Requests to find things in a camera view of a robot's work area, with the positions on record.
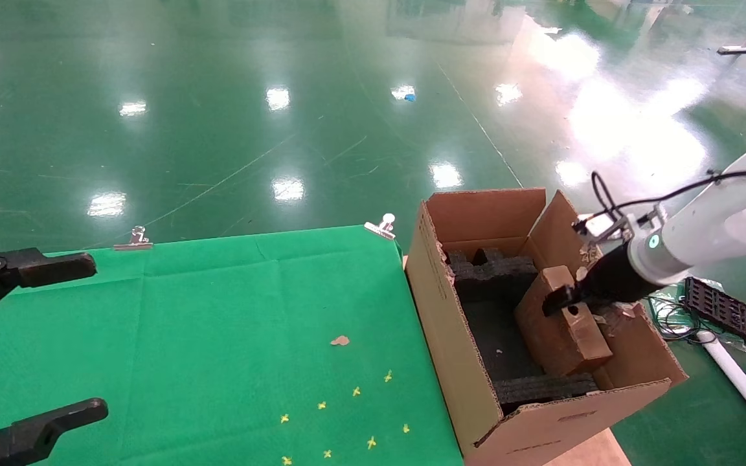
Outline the thin black cable bundle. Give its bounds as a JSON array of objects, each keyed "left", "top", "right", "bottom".
[{"left": 646, "top": 291, "right": 705, "bottom": 342}]

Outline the large green table cloth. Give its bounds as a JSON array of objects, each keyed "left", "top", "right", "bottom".
[{"left": 0, "top": 225, "right": 464, "bottom": 466}]

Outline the notched black foam block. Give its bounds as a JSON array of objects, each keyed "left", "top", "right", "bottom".
[{"left": 444, "top": 247, "right": 540, "bottom": 304}]

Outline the flat black foam pad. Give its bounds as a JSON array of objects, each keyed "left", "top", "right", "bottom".
[{"left": 460, "top": 298, "right": 545, "bottom": 383}]

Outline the black gridded plastic tray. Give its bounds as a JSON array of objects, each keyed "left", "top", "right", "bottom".
[{"left": 681, "top": 276, "right": 746, "bottom": 353}]

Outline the silver binder clip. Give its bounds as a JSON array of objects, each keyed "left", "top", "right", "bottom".
[
  {"left": 113, "top": 225, "right": 153, "bottom": 252},
  {"left": 364, "top": 213, "right": 397, "bottom": 241}
]

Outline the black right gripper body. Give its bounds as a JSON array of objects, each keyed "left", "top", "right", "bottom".
[{"left": 577, "top": 245, "right": 646, "bottom": 305}]

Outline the white pipe frame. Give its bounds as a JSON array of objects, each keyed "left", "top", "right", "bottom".
[{"left": 697, "top": 330, "right": 746, "bottom": 444}]

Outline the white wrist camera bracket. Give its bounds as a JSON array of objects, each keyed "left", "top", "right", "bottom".
[{"left": 571, "top": 204, "right": 665, "bottom": 250}]

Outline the large open cardboard carton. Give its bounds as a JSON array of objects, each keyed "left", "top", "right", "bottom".
[{"left": 405, "top": 188, "right": 689, "bottom": 466}]

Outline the small brown taped cardboard box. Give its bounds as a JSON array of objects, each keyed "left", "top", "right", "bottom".
[{"left": 514, "top": 265, "right": 613, "bottom": 378}]

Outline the black foam strip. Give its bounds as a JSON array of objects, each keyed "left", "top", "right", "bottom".
[{"left": 493, "top": 372, "right": 600, "bottom": 415}]

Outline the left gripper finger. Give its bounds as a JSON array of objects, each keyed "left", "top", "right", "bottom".
[
  {"left": 0, "top": 399, "right": 109, "bottom": 466},
  {"left": 0, "top": 245, "right": 96, "bottom": 332}
]

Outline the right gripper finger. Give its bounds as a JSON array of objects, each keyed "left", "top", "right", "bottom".
[{"left": 543, "top": 285, "right": 582, "bottom": 318}]

